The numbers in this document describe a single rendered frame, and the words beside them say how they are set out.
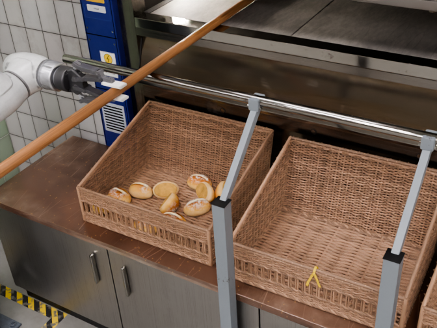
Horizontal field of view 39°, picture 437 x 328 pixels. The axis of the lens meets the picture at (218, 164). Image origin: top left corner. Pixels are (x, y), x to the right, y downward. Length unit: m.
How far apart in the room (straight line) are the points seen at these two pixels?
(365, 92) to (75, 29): 1.20
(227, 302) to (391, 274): 0.57
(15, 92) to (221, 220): 0.70
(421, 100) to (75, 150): 1.47
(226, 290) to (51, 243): 0.83
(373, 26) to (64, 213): 1.30
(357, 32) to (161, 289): 1.09
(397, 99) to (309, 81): 0.29
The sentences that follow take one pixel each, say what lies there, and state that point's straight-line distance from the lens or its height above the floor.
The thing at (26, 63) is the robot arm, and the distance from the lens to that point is 1.94.
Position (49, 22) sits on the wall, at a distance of 2.69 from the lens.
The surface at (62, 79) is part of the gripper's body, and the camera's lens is 1.87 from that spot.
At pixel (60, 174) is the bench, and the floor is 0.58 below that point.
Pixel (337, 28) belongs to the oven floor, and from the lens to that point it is 2.18.
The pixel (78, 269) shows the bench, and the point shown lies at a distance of 2.44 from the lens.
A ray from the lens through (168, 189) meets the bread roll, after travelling 2.31.
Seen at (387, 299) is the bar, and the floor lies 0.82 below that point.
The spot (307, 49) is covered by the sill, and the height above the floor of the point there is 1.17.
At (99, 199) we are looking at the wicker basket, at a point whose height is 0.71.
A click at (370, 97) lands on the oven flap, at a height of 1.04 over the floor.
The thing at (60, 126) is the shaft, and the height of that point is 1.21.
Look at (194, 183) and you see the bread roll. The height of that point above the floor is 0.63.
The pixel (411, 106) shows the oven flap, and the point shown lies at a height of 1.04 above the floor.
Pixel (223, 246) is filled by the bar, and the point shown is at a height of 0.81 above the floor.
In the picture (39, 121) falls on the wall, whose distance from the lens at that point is 3.04.
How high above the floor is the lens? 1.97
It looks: 33 degrees down
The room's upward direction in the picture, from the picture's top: 4 degrees counter-clockwise
